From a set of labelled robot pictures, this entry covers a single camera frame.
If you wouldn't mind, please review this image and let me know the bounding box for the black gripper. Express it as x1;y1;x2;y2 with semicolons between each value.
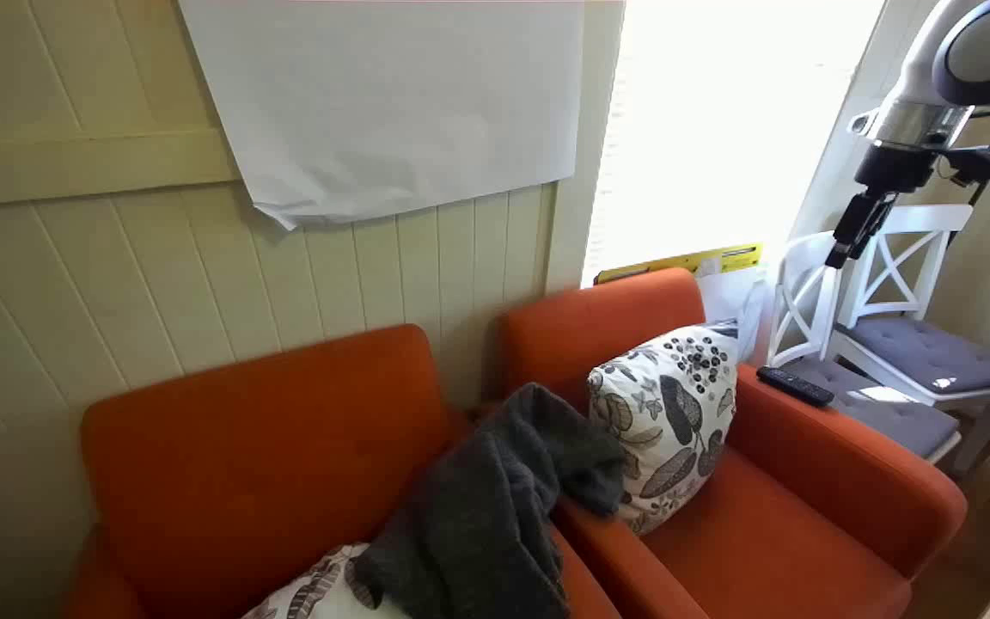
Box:
821;140;941;274

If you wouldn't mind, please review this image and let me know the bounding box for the grey fuzzy towel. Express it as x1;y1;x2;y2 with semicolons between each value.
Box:
350;379;633;619

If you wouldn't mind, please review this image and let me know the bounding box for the orange armchair with towel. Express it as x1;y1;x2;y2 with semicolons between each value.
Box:
58;324;627;619

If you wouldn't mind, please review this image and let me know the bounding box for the white cross-back chair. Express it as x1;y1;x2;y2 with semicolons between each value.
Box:
762;232;971;469
833;204;990;461

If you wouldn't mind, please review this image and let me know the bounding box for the black remote control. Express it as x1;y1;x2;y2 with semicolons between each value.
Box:
758;361;838;412

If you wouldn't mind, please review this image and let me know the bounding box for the white pillow with leaf print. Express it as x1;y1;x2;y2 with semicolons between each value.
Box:
585;324;743;541

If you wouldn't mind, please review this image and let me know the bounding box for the orange armchair beside white chairs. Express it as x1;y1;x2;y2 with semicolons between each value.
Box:
500;266;974;619

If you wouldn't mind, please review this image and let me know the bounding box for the large white paper sheet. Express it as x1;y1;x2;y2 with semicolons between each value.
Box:
177;0;587;232

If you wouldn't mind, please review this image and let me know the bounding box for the white pillow with dark print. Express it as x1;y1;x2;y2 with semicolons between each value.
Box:
241;541;406;619

